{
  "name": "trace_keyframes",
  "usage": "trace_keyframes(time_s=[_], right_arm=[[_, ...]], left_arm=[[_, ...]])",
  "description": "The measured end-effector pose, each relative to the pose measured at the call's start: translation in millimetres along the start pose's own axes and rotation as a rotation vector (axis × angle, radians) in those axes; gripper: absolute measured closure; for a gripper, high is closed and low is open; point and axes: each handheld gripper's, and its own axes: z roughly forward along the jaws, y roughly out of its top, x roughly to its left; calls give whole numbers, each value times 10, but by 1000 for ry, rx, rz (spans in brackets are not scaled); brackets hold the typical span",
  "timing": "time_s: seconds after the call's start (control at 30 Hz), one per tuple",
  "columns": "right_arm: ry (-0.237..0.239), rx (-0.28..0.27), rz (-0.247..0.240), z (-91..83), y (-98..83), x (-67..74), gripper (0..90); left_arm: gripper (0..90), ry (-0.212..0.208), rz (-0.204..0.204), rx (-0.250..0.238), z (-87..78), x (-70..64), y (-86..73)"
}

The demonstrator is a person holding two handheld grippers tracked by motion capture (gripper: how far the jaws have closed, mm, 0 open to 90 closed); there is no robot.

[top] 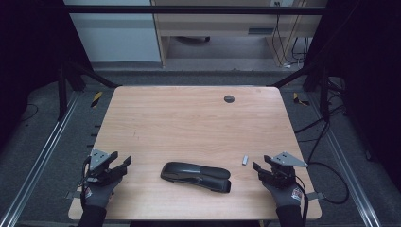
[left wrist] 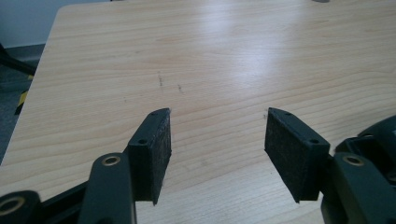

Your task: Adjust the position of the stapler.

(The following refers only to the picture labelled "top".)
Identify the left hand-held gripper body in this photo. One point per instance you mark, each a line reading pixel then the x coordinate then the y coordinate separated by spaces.
pixel 102 175

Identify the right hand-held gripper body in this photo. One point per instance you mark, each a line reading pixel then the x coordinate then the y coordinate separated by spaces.
pixel 279 176

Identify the silver staple strip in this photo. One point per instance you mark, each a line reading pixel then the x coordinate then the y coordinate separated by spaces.
pixel 245 160

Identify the black stapler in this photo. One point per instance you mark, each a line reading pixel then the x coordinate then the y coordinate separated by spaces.
pixel 195 175

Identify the person's right hand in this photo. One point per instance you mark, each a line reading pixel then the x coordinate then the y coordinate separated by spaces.
pixel 287 197

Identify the person's left hand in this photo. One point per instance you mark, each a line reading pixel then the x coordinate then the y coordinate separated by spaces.
pixel 97 197

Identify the grey tape piece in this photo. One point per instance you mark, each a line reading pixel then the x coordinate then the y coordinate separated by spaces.
pixel 315 195
pixel 74 195

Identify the yellow black tape strip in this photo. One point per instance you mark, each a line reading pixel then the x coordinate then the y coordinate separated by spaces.
pixel 298 99
pixel 96 99

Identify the grey table grommet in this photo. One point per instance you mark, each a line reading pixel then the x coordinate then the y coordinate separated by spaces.
pixel 229 99

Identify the white cabinet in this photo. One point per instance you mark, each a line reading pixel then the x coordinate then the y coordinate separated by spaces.
pixel 116 38

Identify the black curtain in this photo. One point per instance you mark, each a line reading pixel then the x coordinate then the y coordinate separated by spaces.
pixel 28 47
pixel 369 78

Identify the aluminium floor rail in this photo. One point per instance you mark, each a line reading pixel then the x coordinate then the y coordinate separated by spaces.
pixel 41 154
pixel 345 164

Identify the black frame strut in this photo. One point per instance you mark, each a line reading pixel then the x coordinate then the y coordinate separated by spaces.
pixel 324 91
pixel 63 91

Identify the black horizontal frame bar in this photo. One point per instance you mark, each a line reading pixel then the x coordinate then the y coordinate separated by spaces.
pixel 189 9

